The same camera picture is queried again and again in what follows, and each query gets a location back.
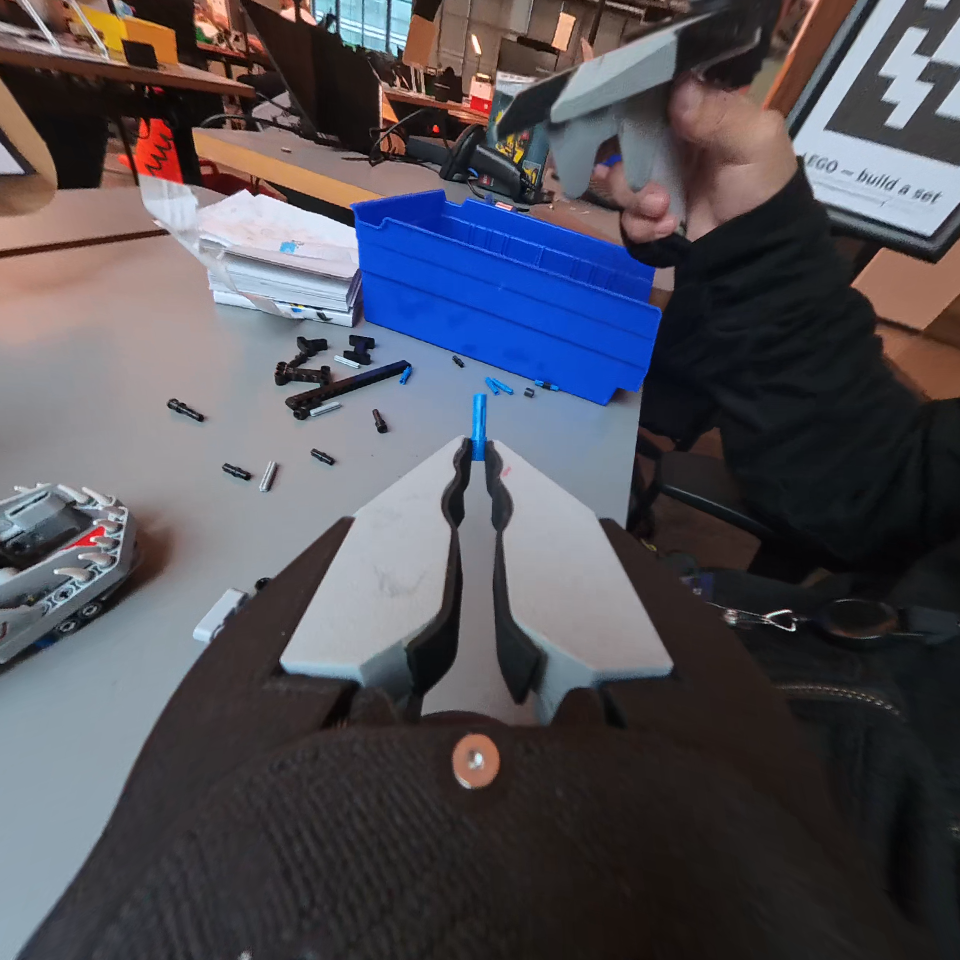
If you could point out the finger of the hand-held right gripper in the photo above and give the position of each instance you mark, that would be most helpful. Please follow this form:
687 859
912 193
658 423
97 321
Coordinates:
615 79
577 157

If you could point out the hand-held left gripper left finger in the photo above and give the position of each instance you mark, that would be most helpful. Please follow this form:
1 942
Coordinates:
375 577

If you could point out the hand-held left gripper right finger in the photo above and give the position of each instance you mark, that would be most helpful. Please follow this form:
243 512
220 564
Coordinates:
585 577

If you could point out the blue lego axle pin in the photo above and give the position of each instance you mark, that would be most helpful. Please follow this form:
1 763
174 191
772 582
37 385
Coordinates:
478 424

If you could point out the person's right forearm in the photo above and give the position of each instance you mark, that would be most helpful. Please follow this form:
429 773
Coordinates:
780 375

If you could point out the yellow lego set box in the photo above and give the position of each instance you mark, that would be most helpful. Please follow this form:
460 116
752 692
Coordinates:
517 150

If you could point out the light grey lego panel piece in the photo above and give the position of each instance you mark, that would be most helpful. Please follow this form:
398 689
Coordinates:
217 613

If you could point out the long black lego beam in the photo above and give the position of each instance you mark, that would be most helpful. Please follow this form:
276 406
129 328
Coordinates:
345 388

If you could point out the black lego connector piece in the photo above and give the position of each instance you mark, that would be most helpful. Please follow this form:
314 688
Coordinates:
300 373

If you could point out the black lego cross block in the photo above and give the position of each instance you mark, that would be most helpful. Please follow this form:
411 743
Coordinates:
360 350

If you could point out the black angled lego piece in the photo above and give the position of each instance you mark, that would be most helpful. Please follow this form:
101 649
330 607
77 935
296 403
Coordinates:
311 346

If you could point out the long black lego pin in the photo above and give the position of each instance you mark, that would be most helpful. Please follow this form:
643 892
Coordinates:
185 410

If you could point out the grey spiked lego vehicle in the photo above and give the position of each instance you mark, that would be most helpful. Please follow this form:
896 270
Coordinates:
60 570

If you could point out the person's right hand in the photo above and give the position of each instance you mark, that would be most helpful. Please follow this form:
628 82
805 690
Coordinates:
727 157

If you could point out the black office chair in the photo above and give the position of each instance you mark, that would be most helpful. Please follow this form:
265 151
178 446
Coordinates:
697 502

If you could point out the blue plastic bin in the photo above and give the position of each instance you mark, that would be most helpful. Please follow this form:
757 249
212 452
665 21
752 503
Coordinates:
502 300

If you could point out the black monitor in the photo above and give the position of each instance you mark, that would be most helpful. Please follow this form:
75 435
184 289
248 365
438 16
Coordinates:
322 67

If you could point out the black badge reel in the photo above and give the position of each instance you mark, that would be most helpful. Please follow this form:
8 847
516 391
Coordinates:
855 621

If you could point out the grey background table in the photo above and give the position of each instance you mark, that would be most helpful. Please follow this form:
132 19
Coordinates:
300 169

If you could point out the stack of instruction booklets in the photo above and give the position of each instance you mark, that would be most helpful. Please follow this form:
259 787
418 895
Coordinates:
292 262

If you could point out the person's black jacket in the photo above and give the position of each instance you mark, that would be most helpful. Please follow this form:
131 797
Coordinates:
877 787

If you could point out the clear plastic strip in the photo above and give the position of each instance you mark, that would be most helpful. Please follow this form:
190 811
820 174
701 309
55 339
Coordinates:
176 210

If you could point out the orange traffic cone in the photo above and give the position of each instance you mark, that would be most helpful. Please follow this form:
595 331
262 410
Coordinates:
157 154

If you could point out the wooden framed board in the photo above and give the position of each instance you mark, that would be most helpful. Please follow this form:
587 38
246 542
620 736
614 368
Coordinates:
34 180

